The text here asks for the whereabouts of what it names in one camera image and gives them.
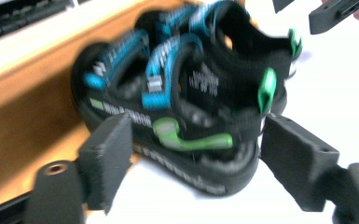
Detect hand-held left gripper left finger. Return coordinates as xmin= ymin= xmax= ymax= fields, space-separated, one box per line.
xmin=77 ymin=113 xmax=134 ymax=217

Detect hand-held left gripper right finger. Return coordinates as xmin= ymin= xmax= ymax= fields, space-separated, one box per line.
xmin=259 ymin=112 xmax=341 ymax=213

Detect black sandal blue straps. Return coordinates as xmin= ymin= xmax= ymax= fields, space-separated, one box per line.
xmin=134 ymin=0 xmax=304 ymax=82
xmin=70 ymin=32 xmax=288 ymax=198

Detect three-tier bamboo shoe rack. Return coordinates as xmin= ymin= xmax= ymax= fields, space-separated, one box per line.
xmin=0 ymin=0 xmax=246 ymax=213

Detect white foam board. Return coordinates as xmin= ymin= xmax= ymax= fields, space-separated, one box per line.
xmin=85 ymin=0 xmax=359 ymax=224

